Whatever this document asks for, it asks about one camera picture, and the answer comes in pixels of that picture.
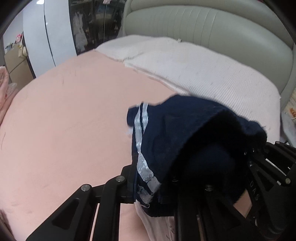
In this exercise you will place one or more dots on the grey padded headboard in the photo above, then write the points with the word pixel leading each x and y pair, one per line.
pixel 246 31

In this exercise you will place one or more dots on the pink bed sheet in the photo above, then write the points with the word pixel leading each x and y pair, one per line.
pixel 64 129

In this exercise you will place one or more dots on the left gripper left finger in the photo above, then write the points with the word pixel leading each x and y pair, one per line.
pixel 90 213

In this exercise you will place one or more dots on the white knitted blanket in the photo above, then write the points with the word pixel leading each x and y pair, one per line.
pixel 197 71

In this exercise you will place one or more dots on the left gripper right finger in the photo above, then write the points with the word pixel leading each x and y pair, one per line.
pixel 268 175

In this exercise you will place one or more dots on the beige cabinet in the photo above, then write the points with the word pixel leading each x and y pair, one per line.
pixel 18 68

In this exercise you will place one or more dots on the dark glass wardrobe door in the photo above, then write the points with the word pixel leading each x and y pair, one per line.
pixel 94 22

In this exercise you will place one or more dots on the navy blue striped shorts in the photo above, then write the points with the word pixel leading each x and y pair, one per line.
pixel 187 145

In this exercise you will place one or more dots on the rolled pink quilt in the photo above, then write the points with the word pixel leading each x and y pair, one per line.
pixel 7 92

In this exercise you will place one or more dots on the white curved wardrobe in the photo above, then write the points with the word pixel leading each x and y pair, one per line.
pixel 48 34

